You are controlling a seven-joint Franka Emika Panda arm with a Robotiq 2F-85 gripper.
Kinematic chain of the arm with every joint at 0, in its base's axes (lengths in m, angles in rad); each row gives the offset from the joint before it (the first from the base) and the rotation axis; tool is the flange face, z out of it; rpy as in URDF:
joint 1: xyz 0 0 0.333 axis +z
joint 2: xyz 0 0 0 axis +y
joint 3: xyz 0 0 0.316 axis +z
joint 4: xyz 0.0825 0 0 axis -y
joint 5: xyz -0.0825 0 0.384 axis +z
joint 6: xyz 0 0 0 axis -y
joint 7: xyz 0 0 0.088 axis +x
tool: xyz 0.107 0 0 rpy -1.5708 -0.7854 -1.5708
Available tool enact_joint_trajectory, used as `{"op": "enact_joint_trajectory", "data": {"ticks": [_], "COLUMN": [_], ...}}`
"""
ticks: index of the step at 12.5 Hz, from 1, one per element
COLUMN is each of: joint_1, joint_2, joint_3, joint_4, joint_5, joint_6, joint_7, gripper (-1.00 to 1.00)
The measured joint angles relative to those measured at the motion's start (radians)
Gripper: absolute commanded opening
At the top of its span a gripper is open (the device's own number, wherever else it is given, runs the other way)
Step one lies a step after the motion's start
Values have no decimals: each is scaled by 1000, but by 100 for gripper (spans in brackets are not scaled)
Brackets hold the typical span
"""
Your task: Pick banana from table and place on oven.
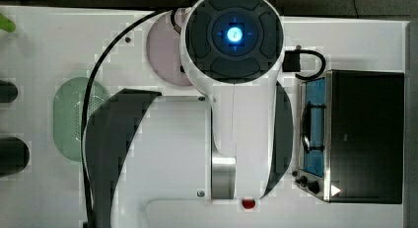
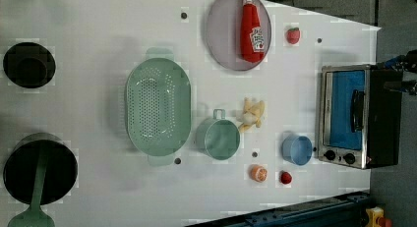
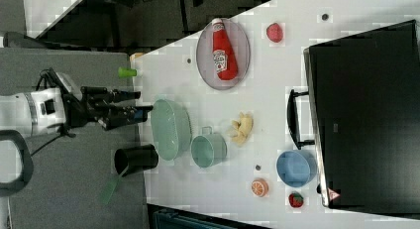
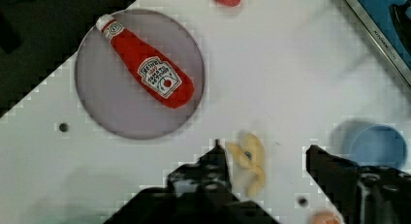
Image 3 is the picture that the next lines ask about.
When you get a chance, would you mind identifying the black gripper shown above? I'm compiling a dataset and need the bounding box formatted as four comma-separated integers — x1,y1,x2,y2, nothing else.
61,86,154,131

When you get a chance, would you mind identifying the yellow toy banana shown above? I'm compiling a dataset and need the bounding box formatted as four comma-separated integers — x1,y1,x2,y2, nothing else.
229,112,254,146

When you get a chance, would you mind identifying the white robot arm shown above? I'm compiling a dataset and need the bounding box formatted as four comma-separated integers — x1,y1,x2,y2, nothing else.
1,86,154,138

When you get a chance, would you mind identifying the black toaster oven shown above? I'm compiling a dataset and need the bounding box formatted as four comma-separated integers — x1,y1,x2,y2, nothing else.
304,20,420,219

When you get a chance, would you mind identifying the green cylinder peg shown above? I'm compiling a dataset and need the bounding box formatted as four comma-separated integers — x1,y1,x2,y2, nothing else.
118,67,138,78

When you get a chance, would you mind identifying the black cup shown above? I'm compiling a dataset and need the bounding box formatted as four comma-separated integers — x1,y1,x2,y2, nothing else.
114,144,158,176

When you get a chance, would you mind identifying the large green oval bowl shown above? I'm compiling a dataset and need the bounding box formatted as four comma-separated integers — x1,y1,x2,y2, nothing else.
151,99,192,161

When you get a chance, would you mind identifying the green spatula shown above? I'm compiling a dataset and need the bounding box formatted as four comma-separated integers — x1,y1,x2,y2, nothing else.
100,167,129,205

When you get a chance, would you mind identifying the red ketchup bottle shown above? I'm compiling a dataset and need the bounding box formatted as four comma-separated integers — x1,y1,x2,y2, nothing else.
212,18,238,81

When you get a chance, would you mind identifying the orange slice toy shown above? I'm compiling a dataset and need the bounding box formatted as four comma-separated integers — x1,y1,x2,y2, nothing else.
252,178,268,197

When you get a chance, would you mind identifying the red toy fruit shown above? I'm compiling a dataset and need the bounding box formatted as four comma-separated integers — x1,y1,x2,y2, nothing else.
266,23,283,43

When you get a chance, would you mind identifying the blue bowl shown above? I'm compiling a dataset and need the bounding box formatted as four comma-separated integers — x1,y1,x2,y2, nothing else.
276,150,318,188

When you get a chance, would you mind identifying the red toy strawberry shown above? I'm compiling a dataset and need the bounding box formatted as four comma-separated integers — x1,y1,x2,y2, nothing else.
288,192,304,208

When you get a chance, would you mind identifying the black cable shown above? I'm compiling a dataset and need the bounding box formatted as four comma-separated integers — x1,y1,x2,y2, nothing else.
30,68,77,158

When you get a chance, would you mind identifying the black oven door handle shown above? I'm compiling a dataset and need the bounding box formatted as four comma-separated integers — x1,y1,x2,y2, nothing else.
286,89,315,150

